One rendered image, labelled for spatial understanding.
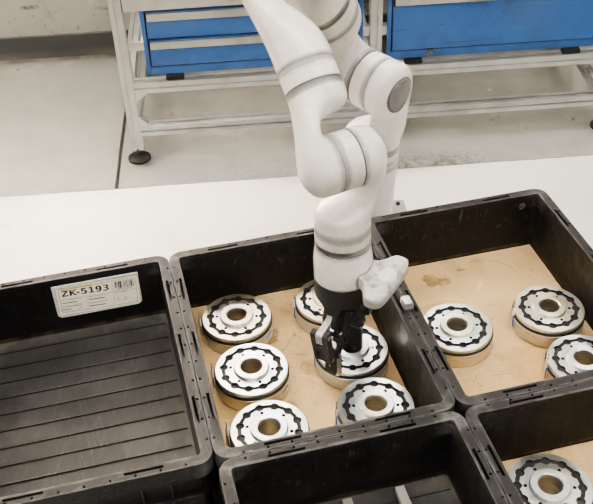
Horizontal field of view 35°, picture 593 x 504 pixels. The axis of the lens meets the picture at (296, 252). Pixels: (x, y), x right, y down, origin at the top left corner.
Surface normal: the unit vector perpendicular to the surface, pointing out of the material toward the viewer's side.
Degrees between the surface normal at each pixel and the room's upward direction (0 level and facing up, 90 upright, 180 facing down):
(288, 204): 0
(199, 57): 90
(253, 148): 0
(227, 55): 90
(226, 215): 0
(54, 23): 90
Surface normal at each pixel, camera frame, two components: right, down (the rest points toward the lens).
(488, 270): -0.04, -0.78
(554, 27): 0.08, 0.62
